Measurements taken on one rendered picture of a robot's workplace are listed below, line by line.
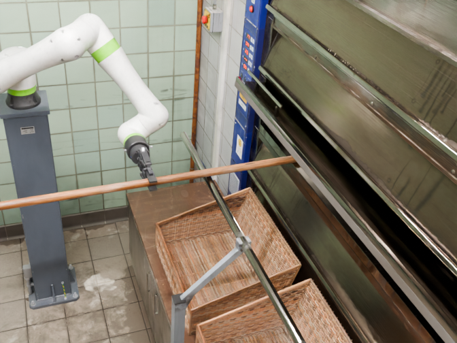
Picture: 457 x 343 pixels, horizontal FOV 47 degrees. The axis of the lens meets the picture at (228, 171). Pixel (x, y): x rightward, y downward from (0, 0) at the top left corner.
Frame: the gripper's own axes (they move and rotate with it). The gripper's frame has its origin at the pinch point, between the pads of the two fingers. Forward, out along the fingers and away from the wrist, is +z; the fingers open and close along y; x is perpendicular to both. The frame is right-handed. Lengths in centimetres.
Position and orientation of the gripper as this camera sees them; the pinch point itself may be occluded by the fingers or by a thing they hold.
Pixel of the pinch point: (151, 180)
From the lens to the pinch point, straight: 199.8
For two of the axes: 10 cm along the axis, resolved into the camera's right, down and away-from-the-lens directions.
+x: -9.3, 1.4, -3.4
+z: 3.6, 5.6, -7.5
